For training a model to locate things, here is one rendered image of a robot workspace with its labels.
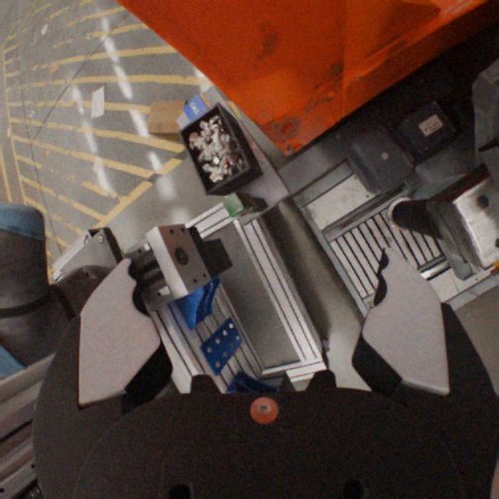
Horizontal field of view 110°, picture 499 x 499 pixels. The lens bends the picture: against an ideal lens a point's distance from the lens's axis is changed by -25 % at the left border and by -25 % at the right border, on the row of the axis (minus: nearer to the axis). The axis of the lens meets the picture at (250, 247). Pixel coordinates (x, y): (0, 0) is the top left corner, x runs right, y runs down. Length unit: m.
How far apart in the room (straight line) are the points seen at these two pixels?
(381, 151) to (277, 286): 0.60
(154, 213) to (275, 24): 1.33
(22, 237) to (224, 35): 0.32
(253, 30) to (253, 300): 0.93
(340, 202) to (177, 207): 0.86
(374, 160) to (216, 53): 0.56
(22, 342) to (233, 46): 0.44
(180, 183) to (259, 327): 0.87
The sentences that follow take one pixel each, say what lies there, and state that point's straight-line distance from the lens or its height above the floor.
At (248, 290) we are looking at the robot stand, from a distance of 1.01.
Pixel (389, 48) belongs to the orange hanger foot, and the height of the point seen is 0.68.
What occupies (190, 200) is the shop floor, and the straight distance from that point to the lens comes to 1.32.
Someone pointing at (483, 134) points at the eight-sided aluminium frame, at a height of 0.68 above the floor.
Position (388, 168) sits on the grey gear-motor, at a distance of 0.72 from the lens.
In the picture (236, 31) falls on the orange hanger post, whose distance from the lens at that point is 0.23.
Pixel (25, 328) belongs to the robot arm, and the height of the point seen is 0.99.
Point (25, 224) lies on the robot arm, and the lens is 0.37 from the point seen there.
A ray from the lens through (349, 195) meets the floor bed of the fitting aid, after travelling 1.03.
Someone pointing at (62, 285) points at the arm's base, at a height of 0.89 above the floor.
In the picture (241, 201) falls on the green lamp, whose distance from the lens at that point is 0.47.
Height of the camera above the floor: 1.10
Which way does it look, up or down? 68 degrees down
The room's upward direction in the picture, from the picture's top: 116 degrees counter-clockwise
